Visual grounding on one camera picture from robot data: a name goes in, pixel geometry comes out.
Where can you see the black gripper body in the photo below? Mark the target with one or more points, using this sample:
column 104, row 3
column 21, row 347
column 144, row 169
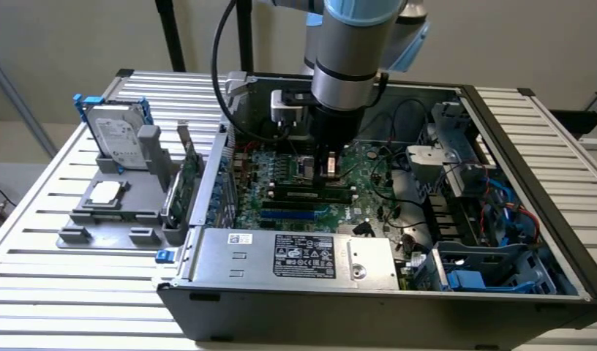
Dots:
column 336, row 124

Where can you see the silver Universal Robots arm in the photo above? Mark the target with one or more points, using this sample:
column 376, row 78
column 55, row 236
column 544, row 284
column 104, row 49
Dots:
column 347, row 47

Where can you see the black installed RAM stick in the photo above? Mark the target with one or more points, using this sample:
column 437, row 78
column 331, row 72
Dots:
column 299, row 193

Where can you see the black expansion slot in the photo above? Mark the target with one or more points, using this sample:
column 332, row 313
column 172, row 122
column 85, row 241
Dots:
column 288, row 204

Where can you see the blue expansion slot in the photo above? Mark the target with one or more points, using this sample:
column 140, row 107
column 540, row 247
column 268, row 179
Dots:
column 285, row 214

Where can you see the CPU socket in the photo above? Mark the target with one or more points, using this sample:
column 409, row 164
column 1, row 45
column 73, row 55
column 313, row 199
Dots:
column 304, row 166

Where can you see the green motherboard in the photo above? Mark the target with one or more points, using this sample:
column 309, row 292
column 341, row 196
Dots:
column 367, row 183

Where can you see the metal drive cage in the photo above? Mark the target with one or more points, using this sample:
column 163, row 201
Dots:
column 449, row 153

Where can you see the green graphics card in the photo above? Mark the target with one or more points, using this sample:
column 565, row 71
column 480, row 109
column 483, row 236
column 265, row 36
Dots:
column 184, row 183

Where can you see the silver power supply unit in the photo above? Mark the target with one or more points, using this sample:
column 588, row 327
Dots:
column 259, row 259

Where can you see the black stand pole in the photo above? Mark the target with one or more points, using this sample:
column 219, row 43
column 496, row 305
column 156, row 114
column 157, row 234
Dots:
column 244, row 33
column 171, row 33

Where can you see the grey parts rack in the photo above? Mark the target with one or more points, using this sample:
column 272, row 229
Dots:
column 132, row 204

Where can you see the blue case clip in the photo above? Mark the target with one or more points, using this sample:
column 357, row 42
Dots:
column 164, row 256

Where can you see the blue disk bay latch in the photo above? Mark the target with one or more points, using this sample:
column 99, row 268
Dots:
column 465, row 281

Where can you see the grey plastic disk bay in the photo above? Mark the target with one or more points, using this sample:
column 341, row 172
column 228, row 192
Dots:
column 493, row 263

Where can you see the black open PC case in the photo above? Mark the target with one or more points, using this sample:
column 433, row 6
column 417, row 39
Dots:
column 376, row 314

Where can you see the silver hard disk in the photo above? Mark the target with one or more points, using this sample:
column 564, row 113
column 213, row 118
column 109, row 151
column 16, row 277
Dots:
column 117, row 135

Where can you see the silver CPU chip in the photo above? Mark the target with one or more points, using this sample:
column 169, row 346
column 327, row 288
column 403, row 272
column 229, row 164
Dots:
column 105, row 193

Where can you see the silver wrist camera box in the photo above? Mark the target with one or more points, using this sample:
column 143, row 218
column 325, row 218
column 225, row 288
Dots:
column 284, row 106

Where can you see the blue disk bracket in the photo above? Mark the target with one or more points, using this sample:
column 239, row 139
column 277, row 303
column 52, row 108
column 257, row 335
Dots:
column 147, row 109

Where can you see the aluminium frame post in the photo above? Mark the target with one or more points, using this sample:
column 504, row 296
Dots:
column 15, row 102

